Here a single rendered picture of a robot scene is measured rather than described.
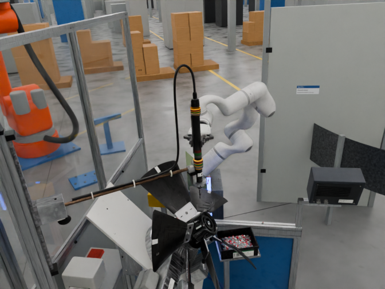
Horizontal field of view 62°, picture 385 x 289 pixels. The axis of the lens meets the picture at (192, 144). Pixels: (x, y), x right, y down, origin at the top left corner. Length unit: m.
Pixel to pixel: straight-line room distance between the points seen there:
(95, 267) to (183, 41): 8.27
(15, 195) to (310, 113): 2.68
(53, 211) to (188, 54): 8.58
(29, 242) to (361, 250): 2.76
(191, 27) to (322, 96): 6.71
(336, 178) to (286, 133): 1.53
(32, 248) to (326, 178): 1.43
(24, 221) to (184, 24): 8.55
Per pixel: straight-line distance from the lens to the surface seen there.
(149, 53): 8.97
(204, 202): 1.70
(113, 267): 1.90
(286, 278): 2.40
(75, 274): 1.77
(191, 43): 9.62
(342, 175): 1.91
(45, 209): 1.30
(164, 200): 1.51
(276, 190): 3.67
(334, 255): 3.26
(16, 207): 1.29
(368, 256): 3.35
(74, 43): 1.90
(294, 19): 3.08
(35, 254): 1.41
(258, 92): 1.74
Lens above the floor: 2.18
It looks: 26 degrees down
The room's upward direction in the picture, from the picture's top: 3 degrees counter-clockwise
